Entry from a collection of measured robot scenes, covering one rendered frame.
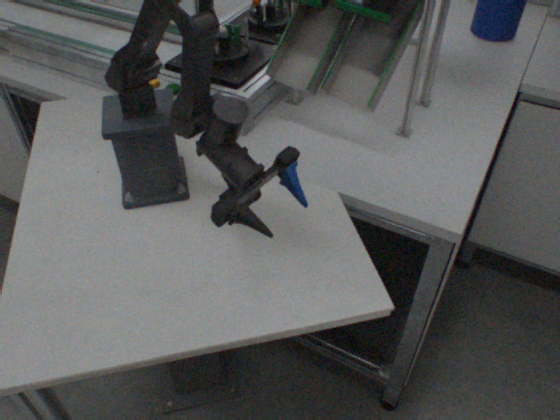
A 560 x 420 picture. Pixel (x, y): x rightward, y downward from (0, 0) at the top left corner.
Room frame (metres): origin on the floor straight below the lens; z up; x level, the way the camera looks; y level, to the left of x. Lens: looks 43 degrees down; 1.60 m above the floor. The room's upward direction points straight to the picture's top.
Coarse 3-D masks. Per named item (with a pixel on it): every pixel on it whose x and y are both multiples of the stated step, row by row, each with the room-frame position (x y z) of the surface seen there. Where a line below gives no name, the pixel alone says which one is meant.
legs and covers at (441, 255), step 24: (24, 96) 1.38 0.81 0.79; (24, 120) 1.43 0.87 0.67; (24, 144) 1.43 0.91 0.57; (360, 216) 0.83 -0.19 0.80; (432, 240) 0.74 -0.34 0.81; (432, 264) 0.73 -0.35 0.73; (432, 288) 0.73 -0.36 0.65; (432, 312) 0.76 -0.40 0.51; (312, 336) 0.90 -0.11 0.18; (408, 336) 0.73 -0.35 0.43; (336, 360) 0.83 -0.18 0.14; (360, 360) 0.81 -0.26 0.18; (408, 360) 0.72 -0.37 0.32; (384, 408) 0.73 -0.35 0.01
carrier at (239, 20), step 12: (264, 0) 1.65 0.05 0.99; (252, 12) 1.52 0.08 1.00; (264, 12) 1.55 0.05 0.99; (276, 12) 1.55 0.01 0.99; (288, 12) 1.55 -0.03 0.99; (240, 24) 1.51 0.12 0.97; (252, 24) 1.48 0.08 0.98; (264, 24) 1.46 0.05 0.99; (276, 24) 1.46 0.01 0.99; (240, 36) 1.43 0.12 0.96; (252, 36) 1.42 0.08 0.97; (264, 36) 1.42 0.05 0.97
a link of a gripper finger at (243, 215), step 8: (240, 208) 0.58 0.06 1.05; (248, 208) 0.59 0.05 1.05; (232, 216) 0.57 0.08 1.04; (240, 216) 0.59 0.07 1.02; (248, 216) 0.58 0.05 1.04; (256, 216) 0.58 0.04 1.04; (232, 224) 0.60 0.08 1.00; (248, 224) 0.59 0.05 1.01; (256, 224) 0.57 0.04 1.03; (264, 224) 0.57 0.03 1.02; (264, 232) 0.57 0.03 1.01
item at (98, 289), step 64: (64, 128) 1.10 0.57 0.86; (64, 192) 0.84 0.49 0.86; (192, 192) 0.84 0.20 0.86; (320, 192) 0.84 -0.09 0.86; (64, 256) 0.65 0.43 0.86; (128, 256) 0.65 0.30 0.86; (192, 256) 0.65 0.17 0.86; (256, 256) 0.65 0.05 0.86; (320, 256) 0.65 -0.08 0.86; (0, 320) 0.50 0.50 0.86; (64, 320) 0.50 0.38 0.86; (128, 320) 0.50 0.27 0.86; (192, 320) 0.50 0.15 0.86; (256, 320) 0.50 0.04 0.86; (320, 320) 0.50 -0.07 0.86; (0, 384) 0.38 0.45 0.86
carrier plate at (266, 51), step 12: (252, 48) 1.34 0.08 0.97; (264, 48) 1.34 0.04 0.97; (168, 60) 1.26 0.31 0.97; (180, 60) 1.27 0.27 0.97; (252, 60) 1.26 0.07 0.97; (264, 60) 1.26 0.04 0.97; (180, 72) 1.22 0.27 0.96; (216, 72) 1.20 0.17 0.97; (228, 72) 1.19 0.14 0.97; (240, 72) 1.19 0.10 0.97; (252, 72) 1.20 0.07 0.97; (228, 84) 1.15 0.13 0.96; (240, 84) 1.14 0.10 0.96
